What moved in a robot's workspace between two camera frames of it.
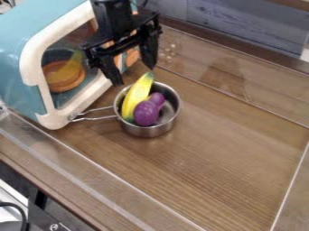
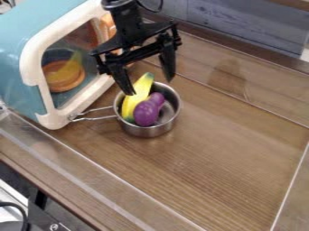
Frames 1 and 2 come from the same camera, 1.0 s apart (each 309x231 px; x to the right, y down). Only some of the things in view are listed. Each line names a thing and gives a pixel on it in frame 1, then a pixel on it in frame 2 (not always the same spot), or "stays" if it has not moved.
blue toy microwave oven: [47, 76] stays
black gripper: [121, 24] → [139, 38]
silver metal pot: [166, 112] stays
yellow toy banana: [135, 95] stays
